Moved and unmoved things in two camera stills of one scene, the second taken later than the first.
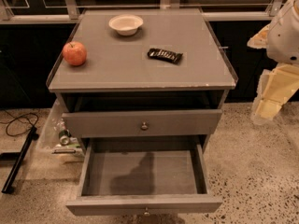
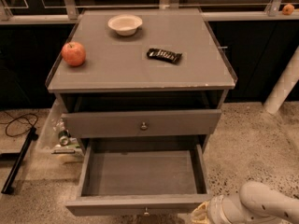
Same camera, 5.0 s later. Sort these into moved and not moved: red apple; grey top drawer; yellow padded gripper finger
Moved: yellow padded gripper finger
Not moved: grey top drawer; red apple
